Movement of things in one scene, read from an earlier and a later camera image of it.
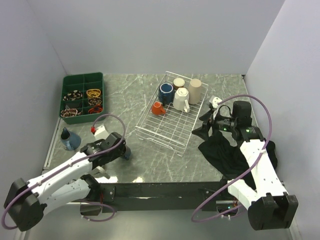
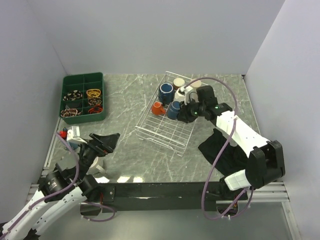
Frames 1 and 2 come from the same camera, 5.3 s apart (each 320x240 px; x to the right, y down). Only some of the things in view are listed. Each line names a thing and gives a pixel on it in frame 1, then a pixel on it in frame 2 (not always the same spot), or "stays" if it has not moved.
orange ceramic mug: x=157 y=109 stays
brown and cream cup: x=178 y=83 stays
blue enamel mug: x=166 y=93 stays
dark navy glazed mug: x=127 y=154 to x=174 y=109
